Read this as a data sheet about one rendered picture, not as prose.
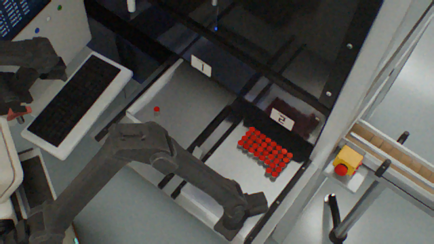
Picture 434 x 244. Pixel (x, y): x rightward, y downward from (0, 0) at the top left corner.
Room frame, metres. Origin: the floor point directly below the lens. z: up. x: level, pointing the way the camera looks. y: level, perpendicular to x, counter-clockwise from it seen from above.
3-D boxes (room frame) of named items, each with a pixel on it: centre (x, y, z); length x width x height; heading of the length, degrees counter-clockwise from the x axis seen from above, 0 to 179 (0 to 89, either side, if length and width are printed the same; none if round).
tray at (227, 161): (0.74, -0.11, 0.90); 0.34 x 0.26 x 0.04; 148
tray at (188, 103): (1.01, 0.12, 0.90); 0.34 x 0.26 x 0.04; 148
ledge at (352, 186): (0.83, -0.48, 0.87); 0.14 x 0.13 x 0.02; 148
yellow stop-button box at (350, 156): (0.80, -0.44, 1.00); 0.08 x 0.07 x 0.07; 148
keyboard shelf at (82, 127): (1.03, 0.56, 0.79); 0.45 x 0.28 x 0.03; 156
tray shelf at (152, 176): (0.86, 0.01, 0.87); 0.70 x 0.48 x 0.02; 58
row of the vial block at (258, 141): (0.85, -0.18, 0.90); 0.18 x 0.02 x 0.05; 58
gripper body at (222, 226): (0.55, -0.08, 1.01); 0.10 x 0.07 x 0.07; 148
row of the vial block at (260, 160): (0.81, -0.16, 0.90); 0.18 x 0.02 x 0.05; 58
